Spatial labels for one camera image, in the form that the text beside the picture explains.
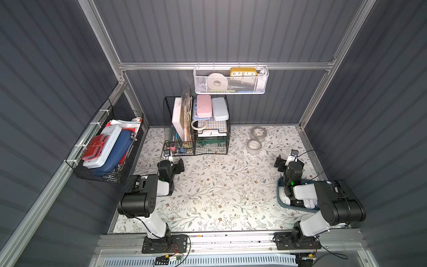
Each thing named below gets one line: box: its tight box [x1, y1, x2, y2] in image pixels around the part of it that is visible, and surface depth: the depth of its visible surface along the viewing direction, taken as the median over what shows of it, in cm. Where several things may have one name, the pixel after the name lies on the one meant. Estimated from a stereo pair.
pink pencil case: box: [196, 94, 213, 119], surface depth 98 cm
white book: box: [171, 97, 185, 142], surface depth 93 cm
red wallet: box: [81, 133, 110, 161], surface depth 64 cm
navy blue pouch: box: [91, 130, 134, 176], surface depth 68 cm
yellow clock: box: [229, 67, 258, 77], surface depth 90 cm
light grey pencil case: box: [211, 96, 230, 122], surface depth 100 cm
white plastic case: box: [82, 125, 123, 169], surface depth 68 cm
